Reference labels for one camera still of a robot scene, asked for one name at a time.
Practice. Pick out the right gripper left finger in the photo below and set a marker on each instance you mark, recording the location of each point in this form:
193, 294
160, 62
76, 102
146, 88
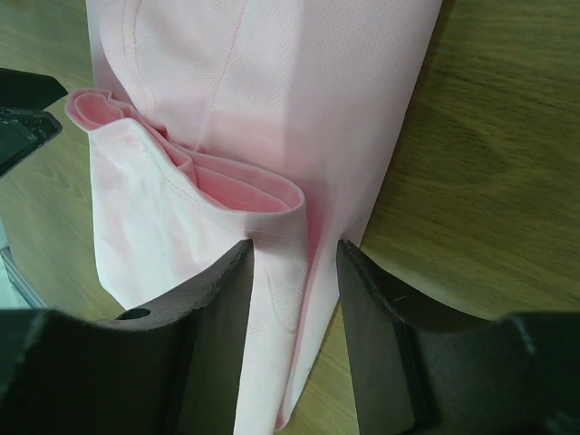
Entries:
170, 366

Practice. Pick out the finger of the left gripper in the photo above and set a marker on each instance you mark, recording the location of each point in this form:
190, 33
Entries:
26, 125

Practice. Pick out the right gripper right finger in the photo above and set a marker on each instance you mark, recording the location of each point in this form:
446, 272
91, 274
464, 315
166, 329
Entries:
421, 367

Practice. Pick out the pink t shirt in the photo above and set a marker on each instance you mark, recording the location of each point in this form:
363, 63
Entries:
210, 122

